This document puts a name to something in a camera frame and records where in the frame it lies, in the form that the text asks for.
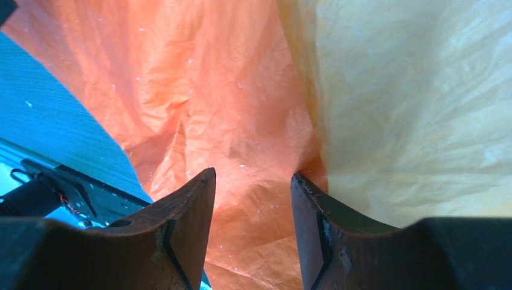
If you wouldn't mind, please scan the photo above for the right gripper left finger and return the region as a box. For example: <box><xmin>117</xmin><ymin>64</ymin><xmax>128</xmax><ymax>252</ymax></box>
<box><xmin>1</xmin><ymin>168</ymin><xmax>216</xmax><ymax>289</ymax></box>

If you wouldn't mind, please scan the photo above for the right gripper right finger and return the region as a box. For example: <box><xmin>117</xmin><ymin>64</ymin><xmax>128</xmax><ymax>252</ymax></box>
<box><xmin>290</xmin><ymin>174</ymin><xmax>511</xmax><ymax>289</ymax></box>

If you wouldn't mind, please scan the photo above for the orange flower bouquet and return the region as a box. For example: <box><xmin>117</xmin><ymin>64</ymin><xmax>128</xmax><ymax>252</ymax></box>
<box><xmin>3</xmin><ymin>1</ymin><xmax>511</xmax><ymax>289</ymax></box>

